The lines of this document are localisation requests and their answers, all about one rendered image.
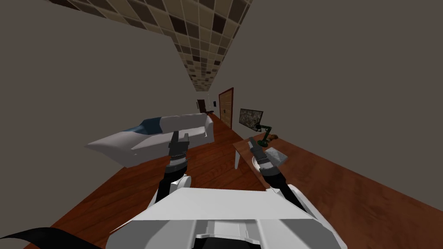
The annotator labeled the green desk lamp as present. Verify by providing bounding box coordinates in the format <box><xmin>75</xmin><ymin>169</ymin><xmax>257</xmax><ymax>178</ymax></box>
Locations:
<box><xmin>255</xmin><ymin>124</ymin><xmax>274</xmax><ymax>148</ymax></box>

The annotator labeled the white sofa with blue cushion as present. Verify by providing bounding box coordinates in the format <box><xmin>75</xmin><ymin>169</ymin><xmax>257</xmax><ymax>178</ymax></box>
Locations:
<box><xmin>84</xmin><ymin>112</ymin><xmax>215</xmax><ymax>169</ymax></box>

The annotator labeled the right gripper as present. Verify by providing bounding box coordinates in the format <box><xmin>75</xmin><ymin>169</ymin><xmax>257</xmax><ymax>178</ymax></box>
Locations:
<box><xmin>247</xmin><ymin>136</ymin><xmax>272</xmax><ymax>166</ymax></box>

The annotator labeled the brown wooden table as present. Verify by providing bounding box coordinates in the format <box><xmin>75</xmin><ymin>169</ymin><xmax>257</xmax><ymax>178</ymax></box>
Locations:
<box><xmin>232</xmin><ymin>135</ymin><xmax>443</xmax><ymax>249</ymax></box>

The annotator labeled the grey book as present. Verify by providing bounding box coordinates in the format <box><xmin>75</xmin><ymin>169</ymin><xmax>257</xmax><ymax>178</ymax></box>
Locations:
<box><xmin>264</xmin><ymin>147</ymin><xmax>289</xmax><ymax>167</ymax></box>

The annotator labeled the dark framed wall picture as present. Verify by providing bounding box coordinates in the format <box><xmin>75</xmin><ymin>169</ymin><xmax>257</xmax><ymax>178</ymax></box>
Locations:
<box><xmin>238</xmin><ymin>108</ymin><xmax>264</xmax><ymax>132</ymax></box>

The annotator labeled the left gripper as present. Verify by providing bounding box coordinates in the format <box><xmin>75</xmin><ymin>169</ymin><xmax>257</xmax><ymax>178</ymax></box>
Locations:
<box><xmin>167</xmin><ymin>130</ymin><xmax>191</xmax><ymax>160</ymax></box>

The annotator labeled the brown wooden door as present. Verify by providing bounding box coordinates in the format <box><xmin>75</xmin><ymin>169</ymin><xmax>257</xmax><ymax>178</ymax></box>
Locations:
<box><xmin>218</xmin><ymin>87</ymin><xmax>234</xmax><ymax>130</ymax></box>

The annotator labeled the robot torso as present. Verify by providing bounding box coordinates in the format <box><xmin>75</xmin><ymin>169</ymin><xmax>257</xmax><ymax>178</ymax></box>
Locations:
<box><xmin>106</xmin><ymin>185</ymin><xmax>348</xmax><ymax>249</ymax></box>

